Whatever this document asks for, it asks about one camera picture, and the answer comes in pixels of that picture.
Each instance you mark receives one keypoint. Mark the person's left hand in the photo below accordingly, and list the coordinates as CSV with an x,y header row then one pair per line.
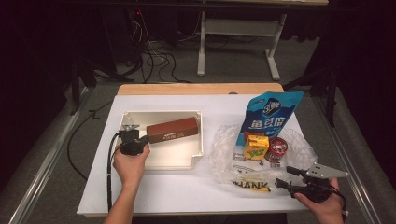
x,y
130,169

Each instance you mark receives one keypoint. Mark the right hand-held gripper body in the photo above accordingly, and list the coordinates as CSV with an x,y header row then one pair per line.
x,y
317,186

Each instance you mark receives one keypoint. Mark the red round can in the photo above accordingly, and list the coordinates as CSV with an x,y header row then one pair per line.
x,y
277,150

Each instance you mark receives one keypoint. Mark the blue snack pouch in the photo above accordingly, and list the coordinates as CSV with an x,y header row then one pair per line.
x,y
267,118

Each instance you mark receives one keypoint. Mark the yellow drink carton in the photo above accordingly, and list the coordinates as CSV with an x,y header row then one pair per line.
x,y
256,147

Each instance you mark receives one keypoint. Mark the white metal desk frame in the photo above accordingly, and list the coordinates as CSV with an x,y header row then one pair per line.
x,y
243,28

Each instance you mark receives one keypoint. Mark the black stand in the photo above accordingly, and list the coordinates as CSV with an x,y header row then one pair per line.
x,y
81,74
327,84

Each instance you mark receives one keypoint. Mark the white plastic bin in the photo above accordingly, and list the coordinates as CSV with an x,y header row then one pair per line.
x,y
174,155

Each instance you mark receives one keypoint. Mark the long brown box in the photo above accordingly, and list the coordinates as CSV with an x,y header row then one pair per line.
x,y
172,130

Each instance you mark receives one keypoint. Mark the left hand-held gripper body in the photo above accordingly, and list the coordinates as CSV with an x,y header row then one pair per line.
x,y
130,141

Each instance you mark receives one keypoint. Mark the metal floor rail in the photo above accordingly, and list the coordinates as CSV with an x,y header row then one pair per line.
x,y
46,161
351,161

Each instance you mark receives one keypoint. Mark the person's right hand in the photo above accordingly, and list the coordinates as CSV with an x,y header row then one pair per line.
x,y
327,207

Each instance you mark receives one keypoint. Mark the clear plastic bag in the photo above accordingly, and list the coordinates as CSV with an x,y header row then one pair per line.
x,y
224,155

